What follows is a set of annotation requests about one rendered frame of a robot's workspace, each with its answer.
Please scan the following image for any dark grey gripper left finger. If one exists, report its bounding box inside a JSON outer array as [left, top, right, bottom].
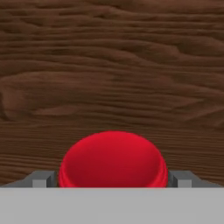
[[2, 170, 60, 188]]

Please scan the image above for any red lidded jam jar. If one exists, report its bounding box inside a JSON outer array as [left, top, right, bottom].
[[58, 130, 170, 188]]

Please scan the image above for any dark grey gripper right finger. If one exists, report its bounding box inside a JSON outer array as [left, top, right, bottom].
[[167, 170, 222, 188]]

